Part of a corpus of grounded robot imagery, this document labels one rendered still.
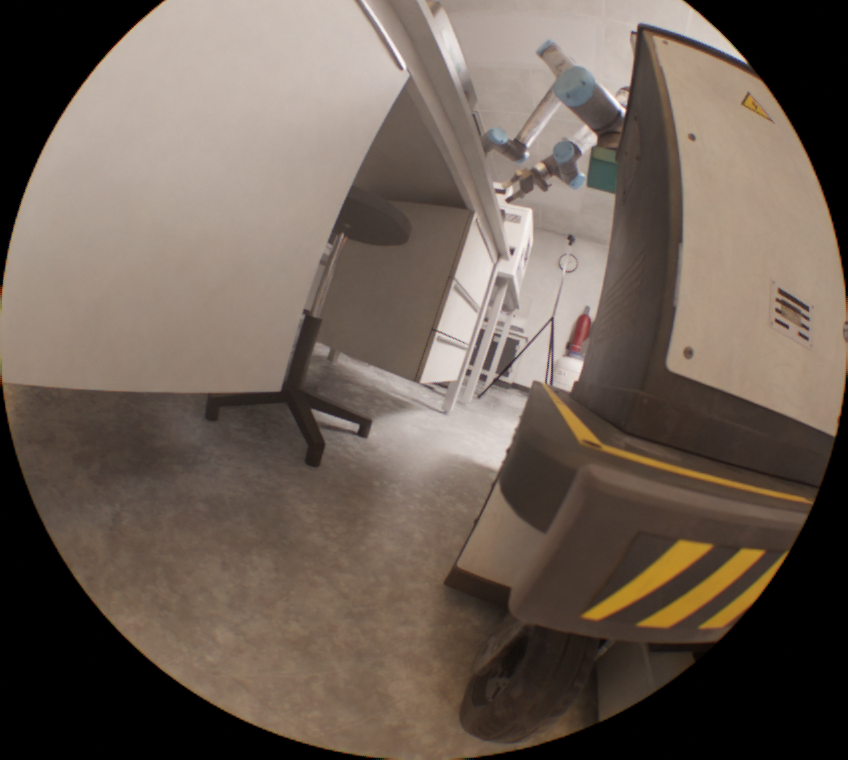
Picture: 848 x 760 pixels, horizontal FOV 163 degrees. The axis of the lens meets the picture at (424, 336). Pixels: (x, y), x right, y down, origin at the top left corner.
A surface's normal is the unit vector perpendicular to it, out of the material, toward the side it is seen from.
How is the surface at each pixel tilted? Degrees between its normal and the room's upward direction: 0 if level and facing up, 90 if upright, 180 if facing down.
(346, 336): 90
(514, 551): 90
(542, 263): 90
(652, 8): 180
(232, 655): 0
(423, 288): 90
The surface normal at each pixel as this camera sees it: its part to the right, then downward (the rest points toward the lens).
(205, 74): 0.89, 0.29
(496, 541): -0.37, -0.12
